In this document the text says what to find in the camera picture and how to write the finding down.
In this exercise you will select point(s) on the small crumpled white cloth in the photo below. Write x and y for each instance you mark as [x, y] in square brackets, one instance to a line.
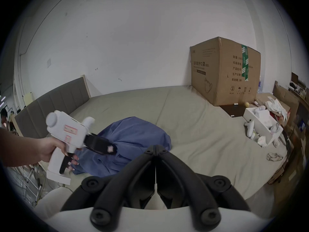
[274, 156]

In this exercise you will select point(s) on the person's left forearm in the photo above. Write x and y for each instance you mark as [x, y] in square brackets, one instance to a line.
[19, 146]

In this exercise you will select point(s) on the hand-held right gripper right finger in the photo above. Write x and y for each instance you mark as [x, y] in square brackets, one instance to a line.
[178, 177]

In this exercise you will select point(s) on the dark blue shirt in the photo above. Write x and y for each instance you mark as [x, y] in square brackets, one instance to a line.
[135, 136]

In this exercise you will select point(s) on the bed with beige sheet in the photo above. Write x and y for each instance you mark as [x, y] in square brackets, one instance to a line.
[198, 129]

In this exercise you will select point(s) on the person's left hand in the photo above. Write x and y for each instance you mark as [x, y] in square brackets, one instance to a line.
[54, 148]

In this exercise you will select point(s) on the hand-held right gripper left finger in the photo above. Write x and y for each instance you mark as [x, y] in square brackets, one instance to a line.
[135, 177]

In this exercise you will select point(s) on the large brown carton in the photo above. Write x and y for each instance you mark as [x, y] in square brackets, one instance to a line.
[217, 71]

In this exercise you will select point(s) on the white hand controller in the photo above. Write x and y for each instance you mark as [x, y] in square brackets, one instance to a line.
[250, 128]

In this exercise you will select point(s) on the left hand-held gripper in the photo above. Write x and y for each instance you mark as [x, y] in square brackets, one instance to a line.
[72, 132]

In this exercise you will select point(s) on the grey padded headboard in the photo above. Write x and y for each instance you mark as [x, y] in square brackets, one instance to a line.
[53, 103]

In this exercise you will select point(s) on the open white box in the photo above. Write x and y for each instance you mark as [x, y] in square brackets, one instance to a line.
[264, 127]

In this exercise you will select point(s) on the pile of white cloths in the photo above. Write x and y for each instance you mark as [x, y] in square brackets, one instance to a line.
[277, 106]

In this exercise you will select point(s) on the dark brown board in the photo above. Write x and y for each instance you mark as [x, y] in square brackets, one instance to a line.
[235, 110]

